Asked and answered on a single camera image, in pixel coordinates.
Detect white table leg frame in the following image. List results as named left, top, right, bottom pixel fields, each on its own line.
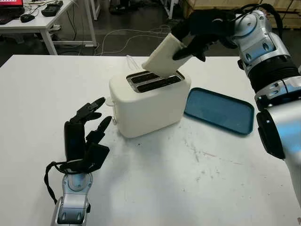
left=159, top=0, right=176, bottom=19
left=90, top=0, right=101, bottom=21

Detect blue plastic tray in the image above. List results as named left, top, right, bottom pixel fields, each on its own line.
left=183, top=87, right=255, bottom=137

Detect person legs dark shoes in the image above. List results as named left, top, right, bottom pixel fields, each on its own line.
left=109, top=3, right=129, bottom=15

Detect white bread slice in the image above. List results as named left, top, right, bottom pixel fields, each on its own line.
left=142, top=32, right=189, bottom=78

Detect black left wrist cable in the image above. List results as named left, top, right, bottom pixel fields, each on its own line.
left=43, top=161, right=71, bottom=205

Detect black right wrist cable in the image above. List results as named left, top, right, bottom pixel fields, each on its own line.
left=235, top=2, right=284, bottom=38

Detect black laptop red screen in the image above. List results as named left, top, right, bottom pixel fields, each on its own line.
left=0, top=0, right=25, bottom=25

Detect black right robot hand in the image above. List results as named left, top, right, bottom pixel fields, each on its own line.
left=171, top=9, right=238, bottom=62

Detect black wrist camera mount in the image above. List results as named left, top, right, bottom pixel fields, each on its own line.
left=220, top=36, right=238, bottom=50
left=58, top=143, right=111, bottom=175

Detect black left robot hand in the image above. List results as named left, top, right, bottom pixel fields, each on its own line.
left=63, top=97, right=113, bottom=165

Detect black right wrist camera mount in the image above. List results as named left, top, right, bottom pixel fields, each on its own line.
left=220, top=36, right=238, bottom=50

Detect white toaster power cord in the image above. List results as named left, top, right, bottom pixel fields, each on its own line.
left=126, top=55, right=142, bottom=71

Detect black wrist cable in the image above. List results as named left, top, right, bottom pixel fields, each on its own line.
left=235, top=2, right=284, bottom=38
left=43, top=161, right=71, bottom=205

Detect white cable on floor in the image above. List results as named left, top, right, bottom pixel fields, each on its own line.
left=95, top=23, right=177, bottom=57

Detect white two-slot toaster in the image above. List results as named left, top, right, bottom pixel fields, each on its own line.
left=109, top=69, right=191, bottom=139

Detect white office desk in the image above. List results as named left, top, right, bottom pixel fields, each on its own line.
left=0, top=0, right=97, bottom=56

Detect plywood crate stack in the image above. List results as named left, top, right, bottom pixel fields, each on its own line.
left=182, top=0, right=301, bottom=30

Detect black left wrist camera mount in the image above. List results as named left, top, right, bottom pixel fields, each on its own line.
left=58, top=143, right=111, bottom=175

